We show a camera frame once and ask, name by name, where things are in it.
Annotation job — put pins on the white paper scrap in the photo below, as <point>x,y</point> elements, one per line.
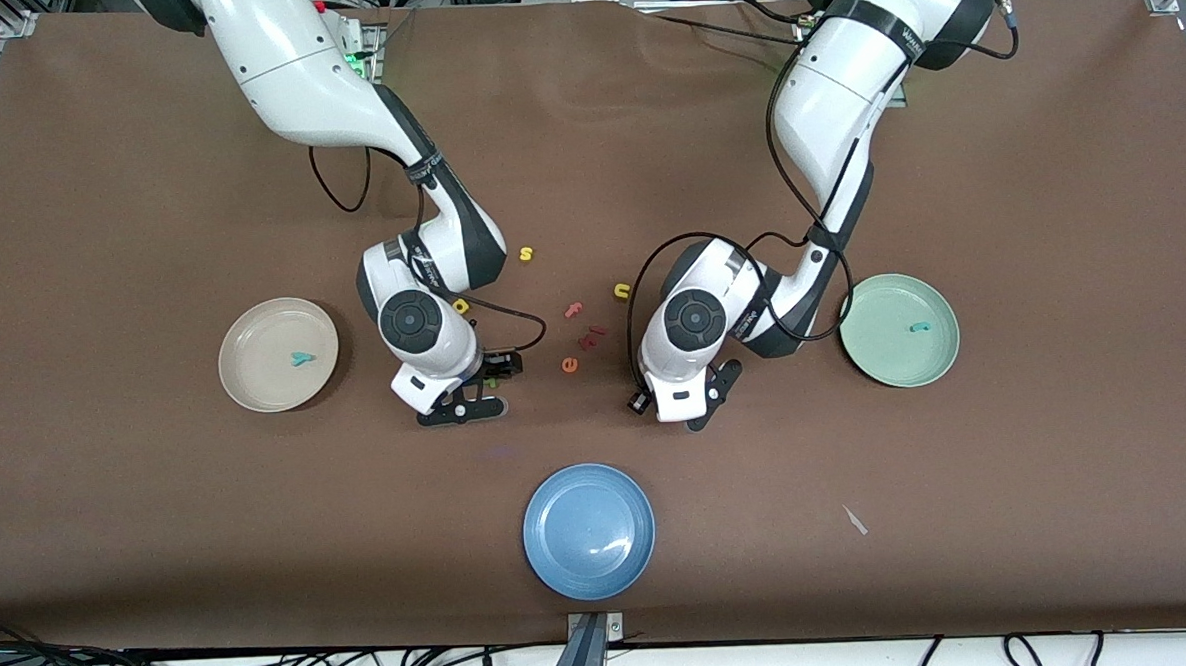
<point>854,520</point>

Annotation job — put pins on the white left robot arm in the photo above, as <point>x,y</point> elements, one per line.
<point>843,92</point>

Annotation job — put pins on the beige brown plate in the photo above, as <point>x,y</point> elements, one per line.
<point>264,372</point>

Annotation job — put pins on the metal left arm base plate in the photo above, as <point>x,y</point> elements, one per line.
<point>898,94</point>

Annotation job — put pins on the metal table edge bracket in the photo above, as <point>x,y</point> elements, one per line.
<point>614,624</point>

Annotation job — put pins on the brown table cover sheet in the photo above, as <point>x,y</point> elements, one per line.
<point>160,512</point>

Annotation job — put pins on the grey camera pole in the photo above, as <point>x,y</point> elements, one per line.
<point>582,664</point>

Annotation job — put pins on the red foam letter f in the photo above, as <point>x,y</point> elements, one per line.
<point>573,310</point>

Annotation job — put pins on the pale green plate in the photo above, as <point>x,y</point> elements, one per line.
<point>894,355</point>

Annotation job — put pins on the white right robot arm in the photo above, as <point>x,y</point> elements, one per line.
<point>291,66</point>

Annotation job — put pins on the cyan foam letter y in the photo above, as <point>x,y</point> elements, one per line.
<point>301,360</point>

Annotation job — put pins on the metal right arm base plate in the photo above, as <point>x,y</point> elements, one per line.
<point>371,52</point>

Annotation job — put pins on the yellow foam letter u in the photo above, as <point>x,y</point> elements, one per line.
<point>621,292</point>

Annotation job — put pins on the dark red chunky foam letter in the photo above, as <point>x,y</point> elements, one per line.
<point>587,342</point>

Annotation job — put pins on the blue plate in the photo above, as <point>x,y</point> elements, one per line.
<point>589,531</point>

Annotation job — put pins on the yellow foam letter d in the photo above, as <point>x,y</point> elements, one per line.
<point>462,306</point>

